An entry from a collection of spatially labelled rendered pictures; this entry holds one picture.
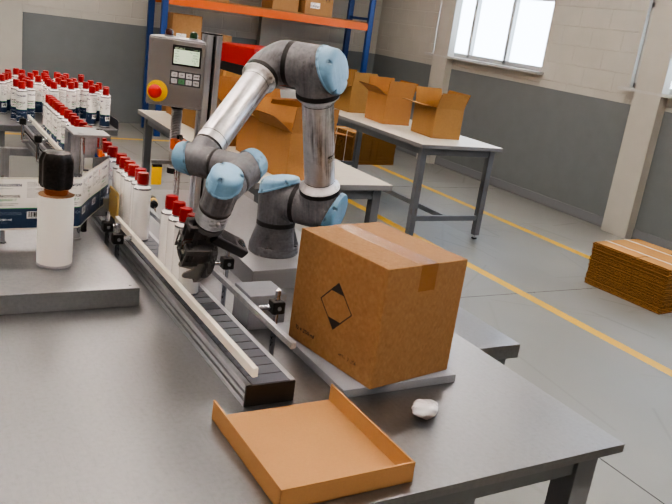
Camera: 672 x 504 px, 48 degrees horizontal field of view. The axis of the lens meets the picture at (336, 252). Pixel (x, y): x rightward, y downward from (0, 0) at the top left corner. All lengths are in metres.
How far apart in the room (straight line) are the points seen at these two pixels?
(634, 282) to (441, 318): 4.01
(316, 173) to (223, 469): 0.99
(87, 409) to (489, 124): 8.01
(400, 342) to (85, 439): 0.66
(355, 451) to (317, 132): 0.92
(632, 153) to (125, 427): 6.58
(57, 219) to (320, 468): 1.00
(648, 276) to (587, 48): 3.30
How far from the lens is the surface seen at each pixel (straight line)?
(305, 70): 1.97
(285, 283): 2.20
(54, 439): 1.44
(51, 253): 2.07
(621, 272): 5.71
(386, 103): 6.73
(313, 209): 2.15
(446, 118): 6.32
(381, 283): 1.56
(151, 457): 1.39
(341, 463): 1.41
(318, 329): 1.74
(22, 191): 2.25
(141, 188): 2.29
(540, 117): 8.59
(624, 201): 7.65
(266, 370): 1.59
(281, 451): 1.42
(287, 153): 3.85
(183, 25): 9.41
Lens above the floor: 1.58
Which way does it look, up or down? 17 degrees down
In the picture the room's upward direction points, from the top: 8 degrees clockwise
